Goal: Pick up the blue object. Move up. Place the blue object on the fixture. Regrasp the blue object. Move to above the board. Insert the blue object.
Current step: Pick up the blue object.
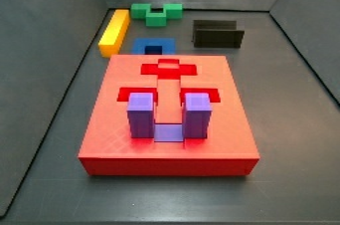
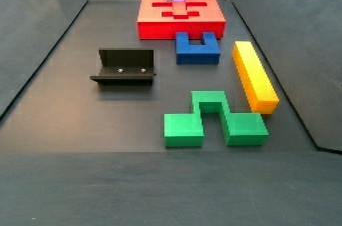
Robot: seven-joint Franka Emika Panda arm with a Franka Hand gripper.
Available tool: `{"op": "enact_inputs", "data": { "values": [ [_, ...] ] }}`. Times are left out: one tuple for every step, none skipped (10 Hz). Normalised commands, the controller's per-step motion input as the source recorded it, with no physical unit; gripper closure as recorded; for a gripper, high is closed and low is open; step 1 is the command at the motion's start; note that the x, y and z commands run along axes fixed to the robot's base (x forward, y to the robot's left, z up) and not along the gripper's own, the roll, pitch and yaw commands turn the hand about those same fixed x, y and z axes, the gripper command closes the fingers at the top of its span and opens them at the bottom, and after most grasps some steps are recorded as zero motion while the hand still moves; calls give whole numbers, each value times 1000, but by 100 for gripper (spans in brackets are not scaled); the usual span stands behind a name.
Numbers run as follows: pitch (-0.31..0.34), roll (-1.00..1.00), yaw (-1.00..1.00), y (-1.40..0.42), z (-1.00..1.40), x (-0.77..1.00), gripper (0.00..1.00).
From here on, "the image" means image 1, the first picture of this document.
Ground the blue U-shaped block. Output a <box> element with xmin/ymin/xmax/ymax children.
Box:
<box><xmin>132</xmin><ymin>38</ymin><xmax>175</xmax><ymax>55</ymax></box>

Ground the red fixture base block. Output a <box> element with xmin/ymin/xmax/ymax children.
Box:
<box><xmin>79</xmin><ymin>55</ymin><xmax>260</xmax><ymax>176</ymax></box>

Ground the purple U-shaped block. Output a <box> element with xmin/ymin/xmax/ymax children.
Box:
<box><xmin>128</xmin><ymin>93</ymin><xmax>212</xmax><ymax>142</ymax></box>

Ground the yellow long bar block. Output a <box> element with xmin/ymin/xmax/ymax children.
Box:
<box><xmin>99</xmin><ymin>9</ymin><xmax>131</xmax><ymax>58</ymax></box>

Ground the green zigzag block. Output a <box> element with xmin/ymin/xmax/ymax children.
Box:
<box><xmin>131</xmin><ymin>3</ymin><xmax>183</xmax><ymax>27</ymax></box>

